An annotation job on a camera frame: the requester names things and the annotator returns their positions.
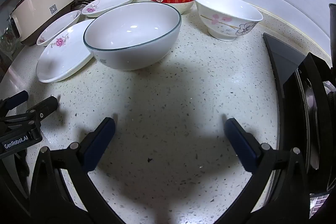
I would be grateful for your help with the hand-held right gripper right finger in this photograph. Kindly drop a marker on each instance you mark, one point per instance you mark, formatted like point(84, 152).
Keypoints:
point(241, 145)

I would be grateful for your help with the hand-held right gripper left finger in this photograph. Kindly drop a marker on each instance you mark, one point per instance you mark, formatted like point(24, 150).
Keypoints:
point(102, 142)

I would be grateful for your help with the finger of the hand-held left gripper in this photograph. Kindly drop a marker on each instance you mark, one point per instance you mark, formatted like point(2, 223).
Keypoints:
point(15, 99)
point(44, 106)

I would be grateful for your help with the large white pink-flower plate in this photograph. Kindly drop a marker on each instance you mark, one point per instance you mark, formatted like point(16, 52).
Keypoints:
point(60, 61)

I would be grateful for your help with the black glass stove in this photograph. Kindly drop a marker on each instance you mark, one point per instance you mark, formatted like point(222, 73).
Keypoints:
point(286, 61)

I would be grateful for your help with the black pot support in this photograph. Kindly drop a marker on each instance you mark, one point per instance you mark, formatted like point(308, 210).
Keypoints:
point(315, 82)

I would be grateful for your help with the cream electric cooker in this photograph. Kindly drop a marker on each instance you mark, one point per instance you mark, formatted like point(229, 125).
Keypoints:
point(39, 3)

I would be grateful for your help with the large white teal-rim bowl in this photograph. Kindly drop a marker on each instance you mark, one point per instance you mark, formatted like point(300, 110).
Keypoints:
point(131, 29)

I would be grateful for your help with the white pink-flower bowl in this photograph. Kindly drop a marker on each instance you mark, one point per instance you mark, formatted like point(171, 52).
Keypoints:
point(223, 11)

